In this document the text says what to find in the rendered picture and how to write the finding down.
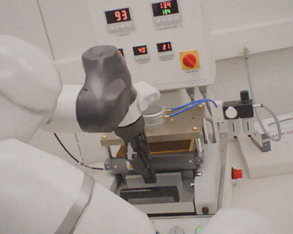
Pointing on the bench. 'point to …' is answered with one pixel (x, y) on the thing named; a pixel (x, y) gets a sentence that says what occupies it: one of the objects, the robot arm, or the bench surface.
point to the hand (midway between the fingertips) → (148, 172)
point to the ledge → (270, 158)
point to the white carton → (290, 136)
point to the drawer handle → (141, 192)
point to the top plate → (168, 124)
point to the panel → (164, 225)
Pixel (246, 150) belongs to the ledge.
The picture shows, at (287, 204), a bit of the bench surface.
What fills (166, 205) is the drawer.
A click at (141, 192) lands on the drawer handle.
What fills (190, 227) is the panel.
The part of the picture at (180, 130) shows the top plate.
